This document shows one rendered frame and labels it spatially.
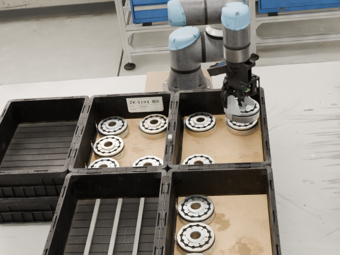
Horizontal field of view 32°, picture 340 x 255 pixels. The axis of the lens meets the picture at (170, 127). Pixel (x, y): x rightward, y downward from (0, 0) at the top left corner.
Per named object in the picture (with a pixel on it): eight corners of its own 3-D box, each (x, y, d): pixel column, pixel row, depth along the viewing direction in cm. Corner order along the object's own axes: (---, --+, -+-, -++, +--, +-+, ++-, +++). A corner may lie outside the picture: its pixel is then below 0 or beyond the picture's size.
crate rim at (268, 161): (176, 96, 202) (175, 90, 201) (263, 91, 199) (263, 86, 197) (168, 174, 171) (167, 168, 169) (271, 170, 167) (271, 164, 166)
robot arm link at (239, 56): (217, 45, 162) (237, 33, 166) (218, 59, 165) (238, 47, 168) (237, 53, 157) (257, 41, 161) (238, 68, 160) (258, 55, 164)
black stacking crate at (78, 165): (96, 122, 211) (91, 96, 205) (178, 118, 208) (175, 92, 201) (76, 200, 180) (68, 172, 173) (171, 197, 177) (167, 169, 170)
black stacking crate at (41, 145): (17, 126, 215) (8, 100, 208) (95, 122, 212) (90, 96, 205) (-17, 203, 184) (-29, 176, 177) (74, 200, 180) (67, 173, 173)
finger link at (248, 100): (253, 118, 176) (248, 96, 169) (238, 111, 180) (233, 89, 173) (259, 112, 177) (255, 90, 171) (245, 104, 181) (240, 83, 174)
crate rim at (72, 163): (91, 100, 206) (90, 94, 204) (176, 96, 202) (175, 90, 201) (68, 177, 174) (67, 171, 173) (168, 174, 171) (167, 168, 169)
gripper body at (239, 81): (243, 104, 166) (241, 69, 159) (221, 93, 172) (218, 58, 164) (260, 92, 170) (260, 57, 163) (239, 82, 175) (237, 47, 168)
